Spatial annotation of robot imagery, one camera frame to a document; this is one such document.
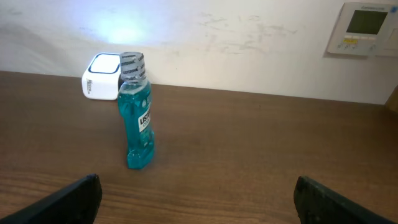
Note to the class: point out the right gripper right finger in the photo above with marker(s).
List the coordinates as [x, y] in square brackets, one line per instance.
[317, 204]

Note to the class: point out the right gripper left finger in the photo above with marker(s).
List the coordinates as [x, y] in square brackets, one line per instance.
[76, 203]

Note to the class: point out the blue mouthwash bottle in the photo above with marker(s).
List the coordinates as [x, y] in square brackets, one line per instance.
[134, 103]

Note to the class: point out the white barcode scanner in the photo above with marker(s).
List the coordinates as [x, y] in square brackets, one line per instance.
[101, 80]

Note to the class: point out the wall thermostat control panel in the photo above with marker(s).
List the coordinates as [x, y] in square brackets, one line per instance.
[365, 29]

